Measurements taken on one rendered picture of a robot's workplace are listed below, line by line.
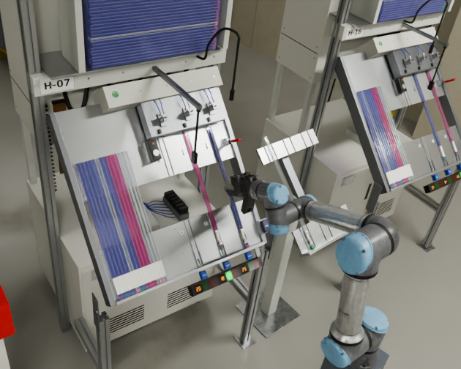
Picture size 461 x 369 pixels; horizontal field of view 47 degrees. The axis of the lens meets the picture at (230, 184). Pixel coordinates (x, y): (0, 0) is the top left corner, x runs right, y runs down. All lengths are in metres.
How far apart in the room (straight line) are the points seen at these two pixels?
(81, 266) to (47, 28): 0.92
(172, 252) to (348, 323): 0.70
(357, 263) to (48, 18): 1.31
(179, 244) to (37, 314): 1.09
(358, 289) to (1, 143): 3.02
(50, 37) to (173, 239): 0.85
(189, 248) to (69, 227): 0.60
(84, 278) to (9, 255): 1.02
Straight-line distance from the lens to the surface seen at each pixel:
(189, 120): 2.06
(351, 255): 1.63
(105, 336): 2.09
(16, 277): 3.09
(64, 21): 1.92
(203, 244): 2.08
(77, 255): 2.26
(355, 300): 1.75
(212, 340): 2.76
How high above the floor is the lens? 2.21
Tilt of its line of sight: 37 degrees down
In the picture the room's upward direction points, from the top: 8 degrees clockwise
